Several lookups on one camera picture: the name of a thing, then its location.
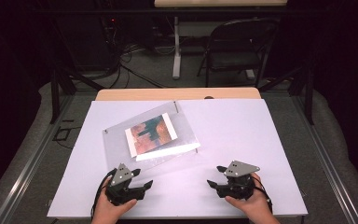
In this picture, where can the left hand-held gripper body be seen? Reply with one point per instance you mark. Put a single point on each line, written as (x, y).
(122, 191)

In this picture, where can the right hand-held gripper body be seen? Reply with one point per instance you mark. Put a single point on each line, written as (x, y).
(239, 186)

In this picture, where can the painting print with white border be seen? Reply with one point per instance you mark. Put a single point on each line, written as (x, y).
(150, 135)

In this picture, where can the clear acrylic photo frame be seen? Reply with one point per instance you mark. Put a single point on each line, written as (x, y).
(183, 130)

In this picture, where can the person's left hand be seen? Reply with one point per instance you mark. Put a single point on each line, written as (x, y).
(108, 213)

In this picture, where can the person's right hand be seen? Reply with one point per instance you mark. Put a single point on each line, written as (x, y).
(258, 208)

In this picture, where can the white table board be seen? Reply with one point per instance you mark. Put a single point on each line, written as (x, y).
(245, 140)

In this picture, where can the wooden table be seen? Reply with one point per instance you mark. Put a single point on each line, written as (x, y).
(167, 94)

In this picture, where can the black folding chair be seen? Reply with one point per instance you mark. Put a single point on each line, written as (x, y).
(230, 60)

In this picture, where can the black metal stand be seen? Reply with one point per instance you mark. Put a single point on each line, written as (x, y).
(308, 93)
(55, 93)

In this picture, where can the white-legged background desk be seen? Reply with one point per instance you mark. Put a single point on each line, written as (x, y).
(176, 56)

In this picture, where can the black equipment rack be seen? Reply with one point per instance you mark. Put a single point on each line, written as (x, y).
(115, 31)

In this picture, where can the black horizontal bar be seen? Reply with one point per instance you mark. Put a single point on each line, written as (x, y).
(105, 11)

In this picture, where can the aluminium floor rail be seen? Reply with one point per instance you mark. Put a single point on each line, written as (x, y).
(326, 168)
(28, 168)

